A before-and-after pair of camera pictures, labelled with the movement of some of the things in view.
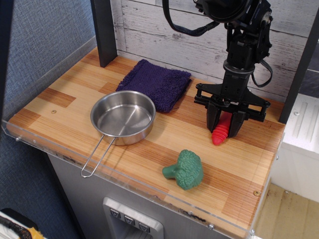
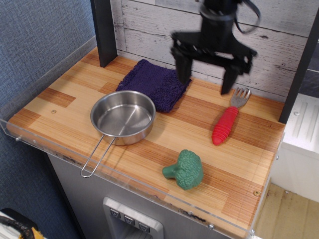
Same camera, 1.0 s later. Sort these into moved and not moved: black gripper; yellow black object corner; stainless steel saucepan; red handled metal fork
Moved: black gripper
Not moved: red handled metal fork; yellow black object corner; stainless steel saucepan
